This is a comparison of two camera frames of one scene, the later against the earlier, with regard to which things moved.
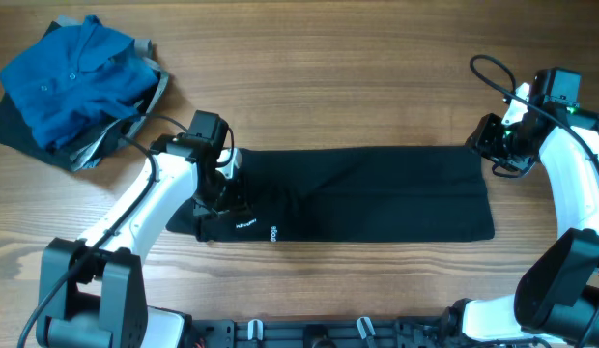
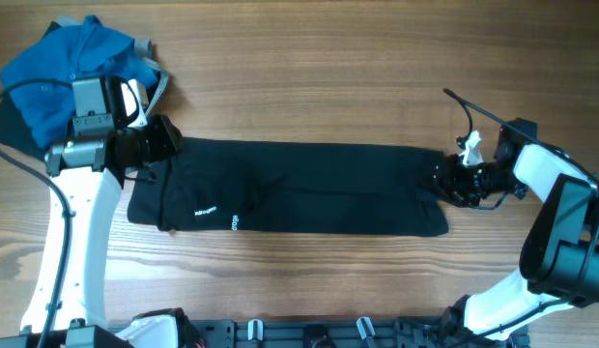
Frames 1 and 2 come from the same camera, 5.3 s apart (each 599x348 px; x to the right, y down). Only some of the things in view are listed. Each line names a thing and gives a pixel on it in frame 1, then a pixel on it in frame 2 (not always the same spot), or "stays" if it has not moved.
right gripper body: (499, 141) -> (468, 181)
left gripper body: (222, 197) -> (153, 142)
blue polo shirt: (76, 77) stays
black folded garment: (13, 131) stays
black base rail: (383, 333) stays
